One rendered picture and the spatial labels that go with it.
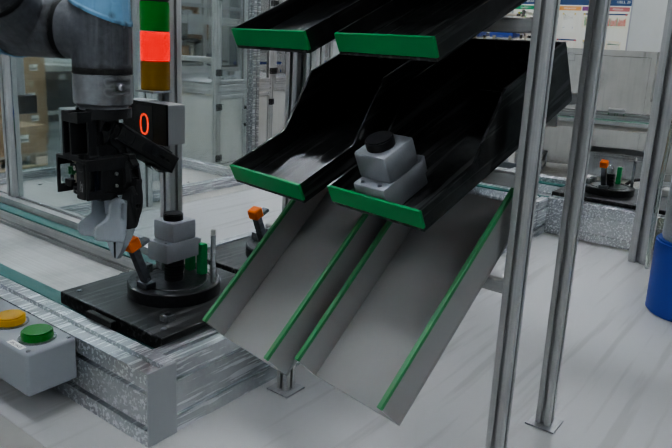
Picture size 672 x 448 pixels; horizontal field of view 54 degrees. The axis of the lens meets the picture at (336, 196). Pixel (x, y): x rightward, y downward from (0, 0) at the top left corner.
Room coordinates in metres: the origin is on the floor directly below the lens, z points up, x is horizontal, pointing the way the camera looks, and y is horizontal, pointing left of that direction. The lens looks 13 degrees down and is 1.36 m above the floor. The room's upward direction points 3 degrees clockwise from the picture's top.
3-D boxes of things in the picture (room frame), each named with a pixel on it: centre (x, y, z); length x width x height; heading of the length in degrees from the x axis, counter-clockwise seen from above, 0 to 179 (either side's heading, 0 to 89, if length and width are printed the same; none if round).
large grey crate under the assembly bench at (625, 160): (5.88, -2.44, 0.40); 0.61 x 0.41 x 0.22; 63
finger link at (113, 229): (0.87, 0.30, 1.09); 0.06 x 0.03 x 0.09; 143
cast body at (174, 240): (0.98, 0.24, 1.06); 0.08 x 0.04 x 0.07; 145
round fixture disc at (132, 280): (0.97, 0.24, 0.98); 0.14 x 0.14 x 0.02
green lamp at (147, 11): (1.18, 0.33, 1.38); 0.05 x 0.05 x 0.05
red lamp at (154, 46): (1.18, 0.33, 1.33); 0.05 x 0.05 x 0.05
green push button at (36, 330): (0.81, 0.38, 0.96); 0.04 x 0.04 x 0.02
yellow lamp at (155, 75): (1.18, 0.33, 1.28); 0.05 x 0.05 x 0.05
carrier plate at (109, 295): (0.97, 0.24, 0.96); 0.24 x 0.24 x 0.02; 53
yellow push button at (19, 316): (0.85, 0.44, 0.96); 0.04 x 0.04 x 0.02
